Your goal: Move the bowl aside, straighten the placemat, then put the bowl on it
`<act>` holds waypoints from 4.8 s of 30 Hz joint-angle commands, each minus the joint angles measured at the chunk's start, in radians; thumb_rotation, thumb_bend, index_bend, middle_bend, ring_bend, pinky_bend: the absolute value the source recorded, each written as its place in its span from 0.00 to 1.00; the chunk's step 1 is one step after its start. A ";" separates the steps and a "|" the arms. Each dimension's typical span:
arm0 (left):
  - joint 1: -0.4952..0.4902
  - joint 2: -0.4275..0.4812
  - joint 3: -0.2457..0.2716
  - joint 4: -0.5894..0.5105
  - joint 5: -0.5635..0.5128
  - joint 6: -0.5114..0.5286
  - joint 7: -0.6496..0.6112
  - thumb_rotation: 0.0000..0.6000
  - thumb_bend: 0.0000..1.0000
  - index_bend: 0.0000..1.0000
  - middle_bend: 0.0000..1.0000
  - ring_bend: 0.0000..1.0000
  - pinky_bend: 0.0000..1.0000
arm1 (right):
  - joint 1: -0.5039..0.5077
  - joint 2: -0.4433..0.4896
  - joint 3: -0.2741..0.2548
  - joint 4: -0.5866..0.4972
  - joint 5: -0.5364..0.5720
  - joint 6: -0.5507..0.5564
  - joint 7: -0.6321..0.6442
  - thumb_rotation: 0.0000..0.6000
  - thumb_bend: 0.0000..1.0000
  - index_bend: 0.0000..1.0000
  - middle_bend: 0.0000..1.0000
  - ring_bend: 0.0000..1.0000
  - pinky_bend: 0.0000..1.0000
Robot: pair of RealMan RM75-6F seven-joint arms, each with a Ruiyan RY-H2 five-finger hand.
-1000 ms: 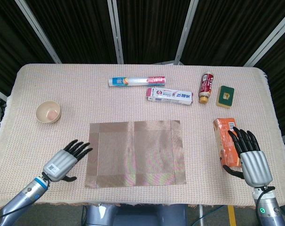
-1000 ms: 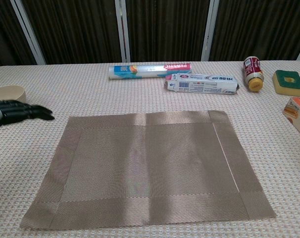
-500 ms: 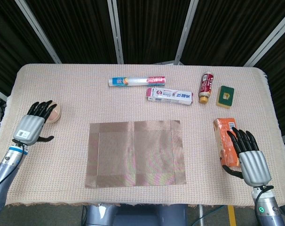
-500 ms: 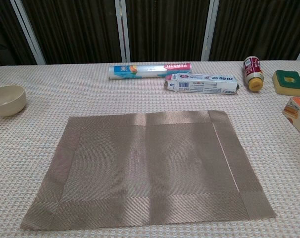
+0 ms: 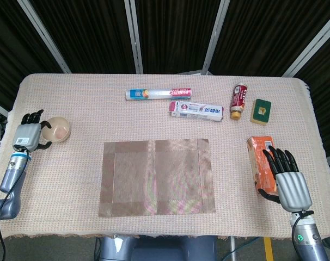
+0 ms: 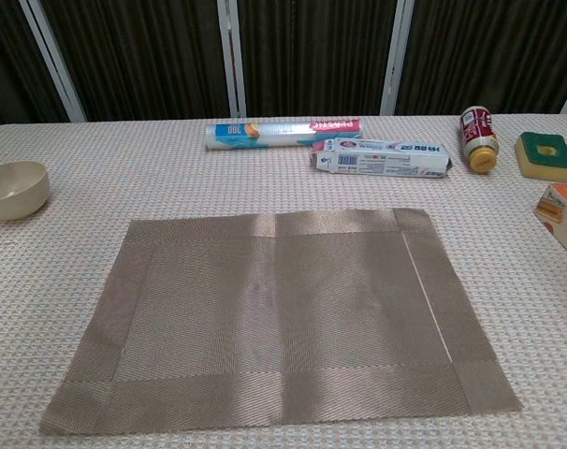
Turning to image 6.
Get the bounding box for light brown bowl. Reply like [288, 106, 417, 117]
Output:
[0, 160, 51, 222]

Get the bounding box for brown woven placemat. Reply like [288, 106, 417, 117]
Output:
[38, 208, 522, 435]

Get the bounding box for dark pleated screen panel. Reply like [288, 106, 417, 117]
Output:
[395, 0, 567, 116]
[0, 0, 69, 130]
[39, 0, 231, 123]
[236, 0, 400, 118]

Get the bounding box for beige woven tablecloth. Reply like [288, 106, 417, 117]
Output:
[0, 113, 567, 449]

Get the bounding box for plastic wrap roll box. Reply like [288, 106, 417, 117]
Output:
[204, 117, 363, 152]

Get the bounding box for white toothpaste box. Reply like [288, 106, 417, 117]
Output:
[311, 137, 455, 181]

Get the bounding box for red label bottle yellow cap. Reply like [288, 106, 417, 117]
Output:
[459, 105, 500, 175]

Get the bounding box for green and yellow sponge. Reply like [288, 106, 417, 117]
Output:
[514, 131, 567, 181]

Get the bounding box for orange cracker box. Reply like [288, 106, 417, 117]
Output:
[532, 182, 567, 268]

